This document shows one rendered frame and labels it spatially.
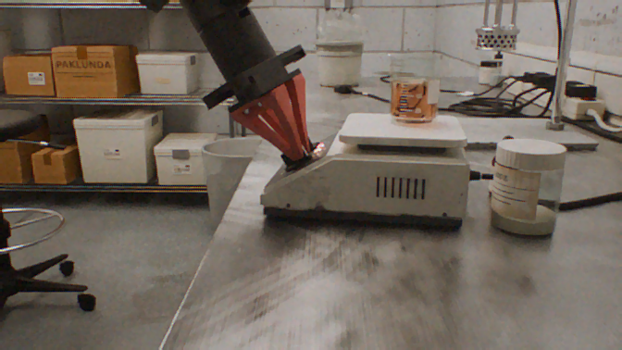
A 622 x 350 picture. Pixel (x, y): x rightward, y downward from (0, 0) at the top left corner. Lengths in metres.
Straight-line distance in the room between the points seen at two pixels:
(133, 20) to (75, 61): 0.47
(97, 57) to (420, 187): 2.32
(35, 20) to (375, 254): 2.95
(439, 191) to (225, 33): 0.25
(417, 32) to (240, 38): 2.48
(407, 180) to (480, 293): 0.14
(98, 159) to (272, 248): 2.40
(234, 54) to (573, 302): 0.35
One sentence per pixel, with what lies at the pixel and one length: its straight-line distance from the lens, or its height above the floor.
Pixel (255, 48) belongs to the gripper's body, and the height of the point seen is 0.92.
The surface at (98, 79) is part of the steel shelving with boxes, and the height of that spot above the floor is 0.65.
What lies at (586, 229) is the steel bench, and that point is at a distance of 0.58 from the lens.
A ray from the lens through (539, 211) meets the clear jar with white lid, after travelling 0.53.
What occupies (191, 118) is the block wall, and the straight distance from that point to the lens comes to 3.07.
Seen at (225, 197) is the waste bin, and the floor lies 0.25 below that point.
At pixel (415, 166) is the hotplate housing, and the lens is 0.51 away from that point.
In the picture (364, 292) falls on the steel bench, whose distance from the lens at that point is 0.41.
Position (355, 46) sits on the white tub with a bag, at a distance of 1.50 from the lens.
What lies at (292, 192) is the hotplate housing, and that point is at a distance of 0.53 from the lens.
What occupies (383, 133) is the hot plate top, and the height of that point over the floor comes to 0.84.
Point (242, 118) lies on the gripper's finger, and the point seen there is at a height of 0.85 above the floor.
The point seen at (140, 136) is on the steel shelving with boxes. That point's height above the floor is 0.38.
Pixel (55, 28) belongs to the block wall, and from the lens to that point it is 3.25.
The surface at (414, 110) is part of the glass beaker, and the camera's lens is 0.55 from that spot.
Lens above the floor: 0.95
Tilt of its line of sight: 16 degrees down
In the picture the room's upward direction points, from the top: straight up
